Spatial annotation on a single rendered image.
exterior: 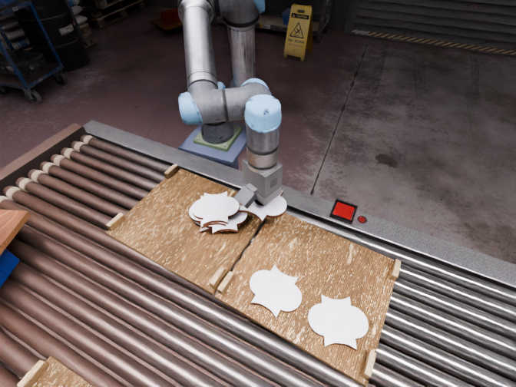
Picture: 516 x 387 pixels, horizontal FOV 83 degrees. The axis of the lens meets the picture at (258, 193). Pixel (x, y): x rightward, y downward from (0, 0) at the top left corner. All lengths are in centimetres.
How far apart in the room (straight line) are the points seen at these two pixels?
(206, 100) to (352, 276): 61
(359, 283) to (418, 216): 162
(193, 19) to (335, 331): 86
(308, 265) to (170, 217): 47
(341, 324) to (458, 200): 206
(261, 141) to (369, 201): 183
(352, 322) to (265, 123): 53
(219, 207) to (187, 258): 18
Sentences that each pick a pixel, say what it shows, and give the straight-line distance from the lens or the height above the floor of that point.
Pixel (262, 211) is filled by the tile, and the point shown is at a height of 107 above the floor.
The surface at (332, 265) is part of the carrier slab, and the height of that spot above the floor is 94.
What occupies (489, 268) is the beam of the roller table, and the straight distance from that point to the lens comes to 111.
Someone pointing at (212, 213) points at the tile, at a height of 100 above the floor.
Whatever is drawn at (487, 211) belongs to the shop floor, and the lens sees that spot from 277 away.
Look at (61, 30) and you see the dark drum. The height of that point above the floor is 46.
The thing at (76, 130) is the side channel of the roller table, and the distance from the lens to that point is 151.
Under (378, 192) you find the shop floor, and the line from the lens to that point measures 249.
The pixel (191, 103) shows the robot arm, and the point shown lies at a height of 135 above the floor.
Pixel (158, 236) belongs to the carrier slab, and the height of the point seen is 94.
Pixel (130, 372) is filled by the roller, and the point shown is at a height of 92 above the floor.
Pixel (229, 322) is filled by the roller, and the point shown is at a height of 92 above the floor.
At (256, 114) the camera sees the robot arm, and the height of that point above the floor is 137.
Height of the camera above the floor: 170
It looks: 48 degrees down
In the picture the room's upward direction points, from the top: straight up
